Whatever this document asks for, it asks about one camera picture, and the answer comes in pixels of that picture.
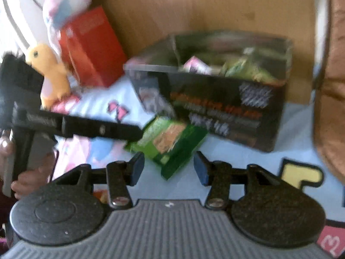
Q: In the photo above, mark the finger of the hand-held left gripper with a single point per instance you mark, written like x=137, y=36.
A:
x=102, y=129

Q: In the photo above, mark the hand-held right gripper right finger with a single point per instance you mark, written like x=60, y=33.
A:
x=200, y=171

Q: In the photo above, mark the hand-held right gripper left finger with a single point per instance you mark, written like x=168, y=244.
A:
x=137, y=167

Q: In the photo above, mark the green cracker packet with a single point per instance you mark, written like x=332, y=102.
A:
x=167, y=140
x=242, y=64

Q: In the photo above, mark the black tin box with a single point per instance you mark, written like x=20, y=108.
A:
x=215, y=105

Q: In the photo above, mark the pink snack carton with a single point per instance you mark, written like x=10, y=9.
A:
x=196, y=64

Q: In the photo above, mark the person's left hand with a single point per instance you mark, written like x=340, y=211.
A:
x=27, y=183

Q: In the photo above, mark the yellow plush toy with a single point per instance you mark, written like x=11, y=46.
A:
x=51, y=70

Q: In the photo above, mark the printed bed sheet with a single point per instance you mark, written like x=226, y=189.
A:
x=269, y=167

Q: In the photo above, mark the red gift box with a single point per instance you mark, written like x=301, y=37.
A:
x=91, y=45

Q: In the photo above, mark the pastel plush fish toy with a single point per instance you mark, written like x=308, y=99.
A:
x=64, y=2

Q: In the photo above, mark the wooden board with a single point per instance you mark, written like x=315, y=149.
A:
x=188, y=5

